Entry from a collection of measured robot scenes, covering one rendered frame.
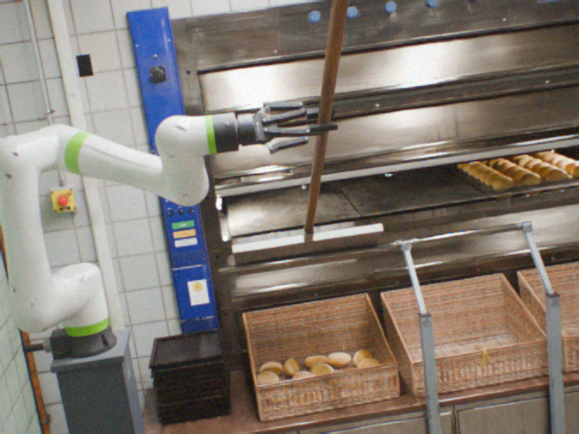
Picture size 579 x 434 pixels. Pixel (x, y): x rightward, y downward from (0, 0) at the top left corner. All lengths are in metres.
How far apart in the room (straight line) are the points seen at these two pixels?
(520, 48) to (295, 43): 0.94
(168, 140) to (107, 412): 0.89
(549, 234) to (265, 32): 1.51
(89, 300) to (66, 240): 1.12
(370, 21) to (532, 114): 0.80
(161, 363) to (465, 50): 1.76
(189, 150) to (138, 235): 1.52
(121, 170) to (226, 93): 1.27
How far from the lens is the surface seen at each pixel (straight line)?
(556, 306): 3.05
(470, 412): 3.17
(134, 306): 3.43
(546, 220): 3.63
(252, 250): 2.82
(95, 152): 2.07
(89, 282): 2.26
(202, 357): 3.07
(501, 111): 3.45
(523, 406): 3.24
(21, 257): 2.13
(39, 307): 2.16
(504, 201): 3.52
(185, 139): 1.83
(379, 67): 3.29
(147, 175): 1.97
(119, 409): 2.36
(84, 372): 2.32
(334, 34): 1.52
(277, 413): 3.08
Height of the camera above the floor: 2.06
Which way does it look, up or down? 14 degrees down
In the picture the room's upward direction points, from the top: 7 degrees counter-clockwise
